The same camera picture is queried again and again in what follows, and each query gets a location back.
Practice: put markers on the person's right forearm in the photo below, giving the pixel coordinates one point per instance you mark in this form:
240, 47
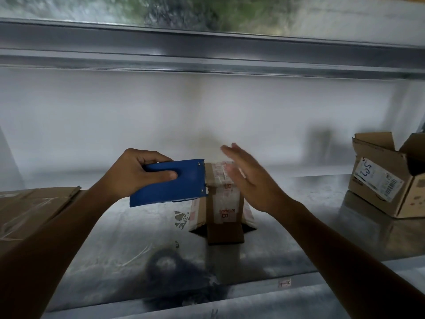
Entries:
345, 262

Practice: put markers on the person's left forearm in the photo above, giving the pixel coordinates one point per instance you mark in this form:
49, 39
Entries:
49, 249

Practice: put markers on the person's right hand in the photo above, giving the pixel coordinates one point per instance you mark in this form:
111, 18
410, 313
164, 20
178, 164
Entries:
255, 182

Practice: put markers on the person's left thumb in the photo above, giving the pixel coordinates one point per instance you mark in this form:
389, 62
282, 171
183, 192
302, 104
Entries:
160, 177

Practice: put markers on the metal shelf beam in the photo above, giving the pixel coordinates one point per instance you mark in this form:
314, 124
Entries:
212, 49

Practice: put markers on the flat cardboard box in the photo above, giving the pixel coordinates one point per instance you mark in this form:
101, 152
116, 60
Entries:
31, 214

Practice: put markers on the blue tape dispenser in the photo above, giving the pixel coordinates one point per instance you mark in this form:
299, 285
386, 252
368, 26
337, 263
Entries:
171, 182

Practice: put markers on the small taped cardboard box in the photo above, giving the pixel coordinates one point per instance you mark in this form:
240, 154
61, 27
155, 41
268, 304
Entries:
220, 204

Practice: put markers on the open cardboard box white label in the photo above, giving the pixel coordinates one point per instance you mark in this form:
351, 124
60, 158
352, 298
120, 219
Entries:
386, 174

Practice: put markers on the person's right fingers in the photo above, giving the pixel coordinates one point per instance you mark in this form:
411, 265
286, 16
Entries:
237, 162

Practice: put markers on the person's left hand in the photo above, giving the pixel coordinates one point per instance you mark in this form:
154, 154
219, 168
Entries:
128, 174

